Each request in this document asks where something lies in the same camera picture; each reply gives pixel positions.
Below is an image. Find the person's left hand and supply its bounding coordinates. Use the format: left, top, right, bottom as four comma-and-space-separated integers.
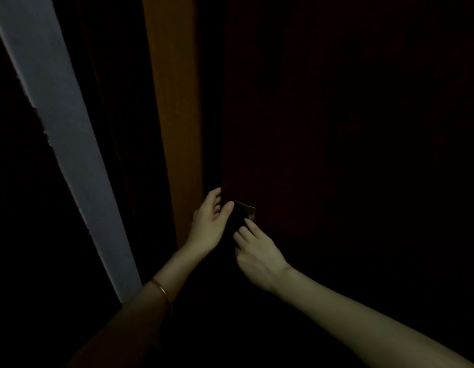
185, 187, 235, 257

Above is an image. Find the person's right hand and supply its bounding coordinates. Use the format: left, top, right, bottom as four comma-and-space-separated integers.
233, 218, 293, 294

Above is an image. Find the brown wooden wardrobe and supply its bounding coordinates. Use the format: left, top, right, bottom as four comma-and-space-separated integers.
49, 0, 474, 368

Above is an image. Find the person's right forearm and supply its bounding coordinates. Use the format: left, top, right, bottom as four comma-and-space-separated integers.
275, 264, 474, 368

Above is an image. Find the person's left forearm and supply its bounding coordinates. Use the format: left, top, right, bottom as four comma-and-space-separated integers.
66, 245, 203, 368

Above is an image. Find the gold bracelet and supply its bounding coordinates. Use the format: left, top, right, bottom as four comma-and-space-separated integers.
149, 278, 173, 315

